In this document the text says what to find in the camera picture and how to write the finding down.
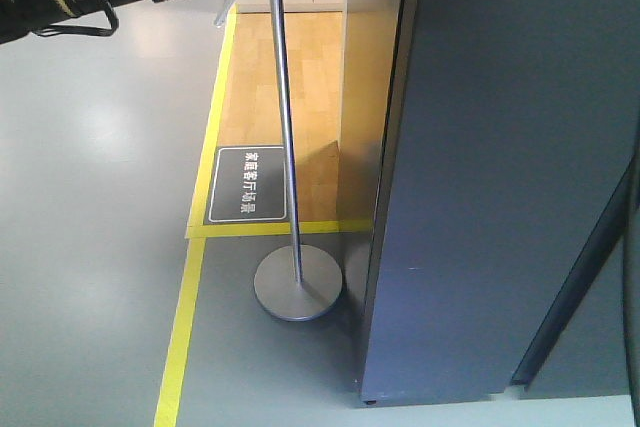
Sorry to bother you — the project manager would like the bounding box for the fridge door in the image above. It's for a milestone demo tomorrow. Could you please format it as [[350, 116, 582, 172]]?
[[360, 0, 639, 404]]

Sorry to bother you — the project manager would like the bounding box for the dark floor sign sticker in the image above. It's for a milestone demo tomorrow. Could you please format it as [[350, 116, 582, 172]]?
[[204, 145, 287, 225]]

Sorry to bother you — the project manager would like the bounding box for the silver sign stand pole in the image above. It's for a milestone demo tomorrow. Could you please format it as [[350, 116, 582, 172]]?
[[254, 0, 343, 322]]

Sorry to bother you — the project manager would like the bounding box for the yellow floor tape line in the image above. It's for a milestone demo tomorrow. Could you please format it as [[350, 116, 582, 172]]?
[[154, 10, 368, 426]]

